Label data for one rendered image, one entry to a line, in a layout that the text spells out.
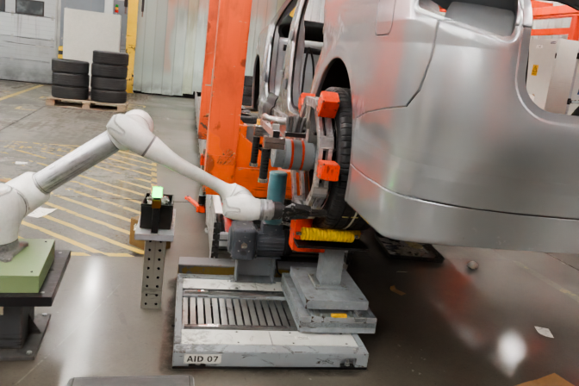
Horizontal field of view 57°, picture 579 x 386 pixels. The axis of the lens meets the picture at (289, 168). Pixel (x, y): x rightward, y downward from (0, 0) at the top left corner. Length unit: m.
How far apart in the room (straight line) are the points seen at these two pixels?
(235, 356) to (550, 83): 5.45
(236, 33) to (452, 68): 1.50
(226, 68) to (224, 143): 0.39
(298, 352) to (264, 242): 0.70
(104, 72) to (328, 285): 8.57
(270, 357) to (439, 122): 1.26
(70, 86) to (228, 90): 8.18
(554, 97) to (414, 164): 5.46
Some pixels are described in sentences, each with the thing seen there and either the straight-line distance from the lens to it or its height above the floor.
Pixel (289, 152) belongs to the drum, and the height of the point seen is 0.87.
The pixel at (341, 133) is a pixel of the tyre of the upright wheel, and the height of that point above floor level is 1.00.
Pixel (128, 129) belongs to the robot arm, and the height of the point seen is 0.94.
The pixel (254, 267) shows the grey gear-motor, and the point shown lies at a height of 0.13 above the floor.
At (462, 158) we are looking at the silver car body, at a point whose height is 1.05.
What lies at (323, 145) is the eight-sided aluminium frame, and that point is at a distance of 2.24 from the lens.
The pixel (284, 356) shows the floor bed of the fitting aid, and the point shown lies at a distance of 2.39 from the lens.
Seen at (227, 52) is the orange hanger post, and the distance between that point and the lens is 2.85.
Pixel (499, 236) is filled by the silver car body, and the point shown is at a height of 0.83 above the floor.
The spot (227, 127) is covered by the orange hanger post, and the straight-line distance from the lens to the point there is 2.87.
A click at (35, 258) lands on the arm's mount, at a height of 0.38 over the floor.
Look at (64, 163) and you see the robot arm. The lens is 2.46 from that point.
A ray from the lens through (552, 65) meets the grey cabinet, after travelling 7.01.
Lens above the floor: 1.26
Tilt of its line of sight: 11 degrees down
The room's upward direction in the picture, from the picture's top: 7 degrees clockwise
